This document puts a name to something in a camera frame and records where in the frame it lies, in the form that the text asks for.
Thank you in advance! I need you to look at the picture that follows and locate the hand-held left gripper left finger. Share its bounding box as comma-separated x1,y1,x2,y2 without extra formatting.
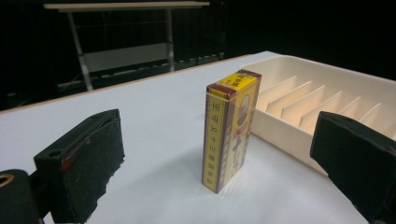
33,108,126,224

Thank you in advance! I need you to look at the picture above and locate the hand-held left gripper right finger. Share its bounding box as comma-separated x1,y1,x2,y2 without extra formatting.
309,111,396,224

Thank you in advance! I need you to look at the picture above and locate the cream slotted plastic tray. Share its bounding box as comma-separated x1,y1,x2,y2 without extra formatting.
239,54,396,177

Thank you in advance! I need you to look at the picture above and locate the yellow and brown box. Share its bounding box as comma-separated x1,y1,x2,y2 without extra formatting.
201,68,262,194

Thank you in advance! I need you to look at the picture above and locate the white metal-framed table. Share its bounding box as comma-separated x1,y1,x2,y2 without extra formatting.
43,1,211,92

